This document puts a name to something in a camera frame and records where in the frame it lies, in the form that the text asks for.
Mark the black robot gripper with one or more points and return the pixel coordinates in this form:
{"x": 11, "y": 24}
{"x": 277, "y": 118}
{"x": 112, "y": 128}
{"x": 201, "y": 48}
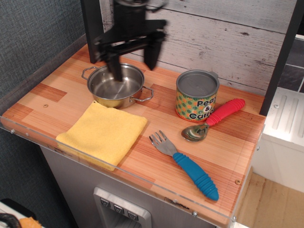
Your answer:
{"x": 131, "y": 31}

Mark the small stainless steel pan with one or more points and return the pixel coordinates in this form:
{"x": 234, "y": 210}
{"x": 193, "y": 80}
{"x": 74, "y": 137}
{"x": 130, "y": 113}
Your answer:
{"x": 115, "y": 94}

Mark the yellow folded cloth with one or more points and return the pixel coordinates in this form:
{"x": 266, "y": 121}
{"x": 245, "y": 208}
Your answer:
{"x": 102, "y": 133}

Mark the peas and carrots toy can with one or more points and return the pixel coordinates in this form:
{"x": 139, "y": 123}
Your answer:
{"x": 196, "y": 93}

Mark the clear acrylic edge guard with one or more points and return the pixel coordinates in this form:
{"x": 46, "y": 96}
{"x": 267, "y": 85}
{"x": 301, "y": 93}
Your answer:
{"x": 166, "y": 192}

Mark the grey toy fridge dispenser panel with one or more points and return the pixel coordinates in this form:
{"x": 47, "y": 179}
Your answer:
{"x": 116, "y": 212}

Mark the white toy sink unit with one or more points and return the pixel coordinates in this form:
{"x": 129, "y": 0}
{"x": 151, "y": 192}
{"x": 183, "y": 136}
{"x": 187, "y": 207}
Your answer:
{"x": 279, "y": 155}

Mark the orange black object corner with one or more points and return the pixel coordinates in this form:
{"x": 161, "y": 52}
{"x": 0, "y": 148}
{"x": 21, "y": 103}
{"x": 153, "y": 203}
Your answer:
{"x": 14, "y": 215}

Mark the blue handled fork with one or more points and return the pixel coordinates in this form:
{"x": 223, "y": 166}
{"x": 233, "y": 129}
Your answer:
{"x": 199, "y": 177}

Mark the red handled spoon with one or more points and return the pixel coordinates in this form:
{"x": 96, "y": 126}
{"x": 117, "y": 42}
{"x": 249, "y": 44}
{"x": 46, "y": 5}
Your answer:
{"x": 198, "y": 133}

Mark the dark right vertical post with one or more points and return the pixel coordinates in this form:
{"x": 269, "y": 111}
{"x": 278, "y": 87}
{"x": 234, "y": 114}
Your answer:
{"x": 283, "y": 56}

